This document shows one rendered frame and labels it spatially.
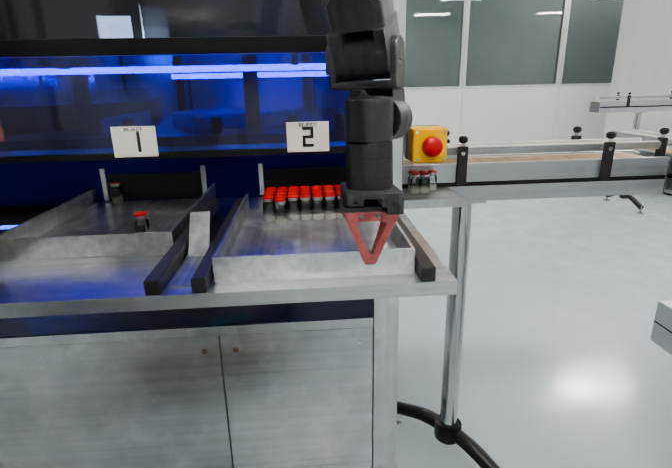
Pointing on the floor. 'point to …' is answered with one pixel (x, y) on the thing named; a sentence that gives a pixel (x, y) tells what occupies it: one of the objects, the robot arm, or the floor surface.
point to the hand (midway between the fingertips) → (370, 257)
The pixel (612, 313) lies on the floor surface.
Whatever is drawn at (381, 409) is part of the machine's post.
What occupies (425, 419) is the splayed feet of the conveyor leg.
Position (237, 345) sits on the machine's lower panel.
